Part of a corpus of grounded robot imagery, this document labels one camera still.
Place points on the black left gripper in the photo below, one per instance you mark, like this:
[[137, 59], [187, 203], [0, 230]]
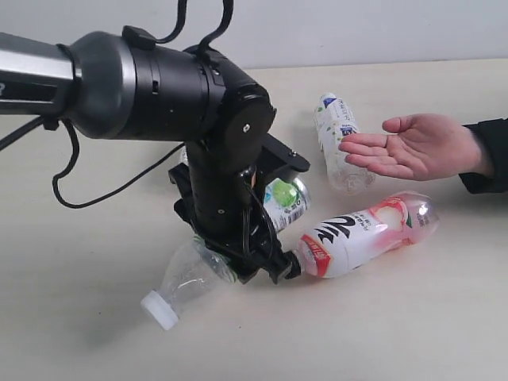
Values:
[[226, 209]]

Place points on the pink peach drink bottle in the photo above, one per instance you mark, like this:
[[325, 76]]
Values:
[[339, 245]]

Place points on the clear bottle green label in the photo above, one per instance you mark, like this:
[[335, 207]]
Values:
[[196, 272]]

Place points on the black sleeved forearm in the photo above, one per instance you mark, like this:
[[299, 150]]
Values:
[[490, 175]]

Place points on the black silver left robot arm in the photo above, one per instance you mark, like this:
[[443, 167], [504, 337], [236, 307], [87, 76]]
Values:
[[127, 87]]

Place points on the person's open hand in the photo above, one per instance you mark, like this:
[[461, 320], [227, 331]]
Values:
[[418, 147]]

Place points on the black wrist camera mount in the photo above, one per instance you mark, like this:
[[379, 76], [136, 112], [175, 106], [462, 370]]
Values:
[[278, 161]]

